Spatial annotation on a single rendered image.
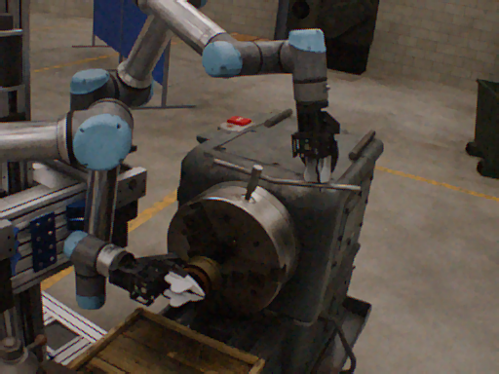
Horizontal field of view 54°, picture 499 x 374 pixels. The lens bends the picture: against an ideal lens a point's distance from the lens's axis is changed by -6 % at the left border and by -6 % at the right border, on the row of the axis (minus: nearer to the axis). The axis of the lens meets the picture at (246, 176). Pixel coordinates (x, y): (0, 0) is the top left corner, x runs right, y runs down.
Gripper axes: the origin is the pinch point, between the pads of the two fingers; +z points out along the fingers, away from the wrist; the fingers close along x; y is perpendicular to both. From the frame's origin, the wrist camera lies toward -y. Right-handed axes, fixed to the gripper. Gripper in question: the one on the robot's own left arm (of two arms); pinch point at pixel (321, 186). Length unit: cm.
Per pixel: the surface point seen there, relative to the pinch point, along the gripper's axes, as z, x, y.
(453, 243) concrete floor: 136, 10, -268
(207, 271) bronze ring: 13.0, -19.5, 22.3
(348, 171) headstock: 3.5, 0.1, -22.4
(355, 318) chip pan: 75, -10, -59
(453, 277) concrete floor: 137, 15, -216
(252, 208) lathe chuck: 3.0, -13.5, 9.1
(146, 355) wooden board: 33, -34, 31
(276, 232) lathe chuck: 8.7, -8.6, 8.3
